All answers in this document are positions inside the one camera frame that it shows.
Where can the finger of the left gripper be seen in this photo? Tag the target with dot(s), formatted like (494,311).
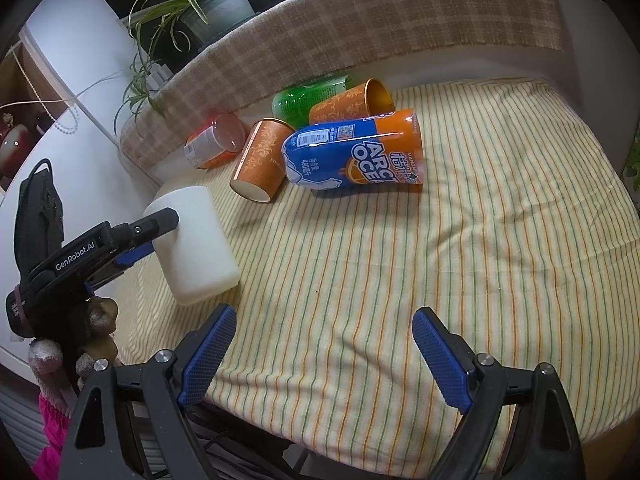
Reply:
(128,259)
(145,230)

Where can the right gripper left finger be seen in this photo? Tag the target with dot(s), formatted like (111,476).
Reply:
(103,441)

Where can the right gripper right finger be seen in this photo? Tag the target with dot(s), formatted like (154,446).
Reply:
(543,441)

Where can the white plastic cup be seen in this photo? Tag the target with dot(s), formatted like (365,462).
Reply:
(196,258)

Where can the orange paper cup front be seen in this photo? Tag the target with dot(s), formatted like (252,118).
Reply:
(261,168)

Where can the orange paper cup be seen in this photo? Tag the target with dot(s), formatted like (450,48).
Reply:
(370,98)
(261,168)

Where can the green plastic cup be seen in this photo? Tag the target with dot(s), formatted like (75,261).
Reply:
(293,105)

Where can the blue orange drink cup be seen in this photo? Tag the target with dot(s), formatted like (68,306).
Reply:
(378,149)

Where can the orange paper cup rear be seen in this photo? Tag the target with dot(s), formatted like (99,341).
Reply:
(370,98)

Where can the gloved left hand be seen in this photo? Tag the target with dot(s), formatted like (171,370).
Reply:
(101,319)

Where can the red white ceramic vase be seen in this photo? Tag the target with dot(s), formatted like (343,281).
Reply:
(16,144)

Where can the white cabinet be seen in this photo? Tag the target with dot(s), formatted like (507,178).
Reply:
(86,49)

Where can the striped yellow table cloth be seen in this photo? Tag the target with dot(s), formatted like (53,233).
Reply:
(523,239)

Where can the potted spider plant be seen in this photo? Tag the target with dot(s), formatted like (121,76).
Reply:
(186,24)

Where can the brown plaid sill cloth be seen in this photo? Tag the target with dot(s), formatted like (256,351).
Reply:
(298,40)

